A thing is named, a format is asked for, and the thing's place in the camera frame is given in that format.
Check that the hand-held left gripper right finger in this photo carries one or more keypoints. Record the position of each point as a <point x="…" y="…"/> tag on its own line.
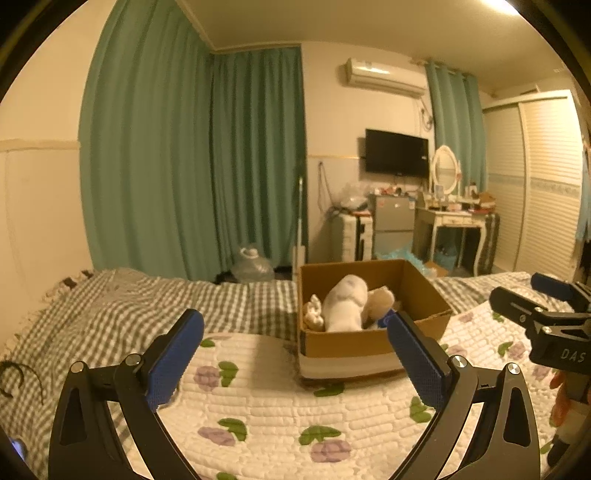
<point x="418" y="364"/>

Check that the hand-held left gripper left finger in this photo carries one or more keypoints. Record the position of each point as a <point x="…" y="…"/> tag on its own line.
<point x="175" y="360"/>

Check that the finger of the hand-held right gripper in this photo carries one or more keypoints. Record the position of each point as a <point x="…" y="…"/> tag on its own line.
<point x="549" y="284"/>
<point x="512" y="300"/>

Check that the blue white tissue pack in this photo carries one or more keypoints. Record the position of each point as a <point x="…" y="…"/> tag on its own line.
<point x="383" y="321"/>

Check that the beige plush toy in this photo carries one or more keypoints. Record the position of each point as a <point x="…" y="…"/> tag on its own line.
<point x="381" y="297"/>

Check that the white plush toy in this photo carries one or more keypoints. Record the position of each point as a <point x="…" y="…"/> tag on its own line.
<point x="344" y="304"/>

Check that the grey checked blanket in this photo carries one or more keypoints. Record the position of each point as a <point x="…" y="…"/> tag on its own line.
<point x="115" y="314"/>

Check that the blue plastic basket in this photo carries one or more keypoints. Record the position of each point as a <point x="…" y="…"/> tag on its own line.
<point x="447" y="256"/>

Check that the small cardboard box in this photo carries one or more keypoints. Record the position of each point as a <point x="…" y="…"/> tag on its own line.
<point x="436" y="268"/>

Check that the white louvred wardrobe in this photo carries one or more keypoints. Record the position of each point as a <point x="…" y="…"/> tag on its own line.
<point x="540" y="194"/>

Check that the floral quilted bedspread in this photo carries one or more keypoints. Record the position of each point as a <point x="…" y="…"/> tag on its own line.
<point x="258" y="406"/>

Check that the brown box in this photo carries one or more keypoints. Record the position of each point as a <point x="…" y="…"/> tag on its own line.
<point x="487" y="200"/>

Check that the white dressing table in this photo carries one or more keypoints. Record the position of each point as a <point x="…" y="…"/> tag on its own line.
<point x="443" y="219"/>

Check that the blue bubble wrap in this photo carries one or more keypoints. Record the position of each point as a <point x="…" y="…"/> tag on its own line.
<point x="401" y="256"/>

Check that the clear plastic water jug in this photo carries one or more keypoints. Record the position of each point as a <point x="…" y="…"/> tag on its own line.
<point x="251" y="270"/>

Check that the grey mini fridge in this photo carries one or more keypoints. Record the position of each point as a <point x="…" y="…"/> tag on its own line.
<point x="392" y="221"/>

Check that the white suitcase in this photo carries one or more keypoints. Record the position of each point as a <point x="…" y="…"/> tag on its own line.
<point x="348" y="237"/>

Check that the white oval mirror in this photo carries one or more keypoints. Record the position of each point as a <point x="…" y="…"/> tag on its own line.
<point x="444" y="170"/>

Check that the clear plastic bag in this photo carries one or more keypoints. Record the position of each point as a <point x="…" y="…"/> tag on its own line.
<point x="353" y="196"/>

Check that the narrow green curtain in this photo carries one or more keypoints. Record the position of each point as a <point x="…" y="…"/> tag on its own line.
<point x="455" y="124"/>

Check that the white mop pole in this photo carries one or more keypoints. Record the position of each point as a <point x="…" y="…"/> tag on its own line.
<point x="299" y="221"/>

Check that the wide green curtain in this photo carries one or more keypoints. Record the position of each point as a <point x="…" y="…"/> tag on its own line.
<point x="143" y="147"/>

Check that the green corner curtain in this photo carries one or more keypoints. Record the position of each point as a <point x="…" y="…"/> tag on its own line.
<point x="258" y="152"/>

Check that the white air conditioner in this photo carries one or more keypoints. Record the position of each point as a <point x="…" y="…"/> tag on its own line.
<point x="383" y="76"/>

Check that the black wall television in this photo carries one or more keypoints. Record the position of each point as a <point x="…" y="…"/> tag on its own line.
<point x="397" y="152"/>

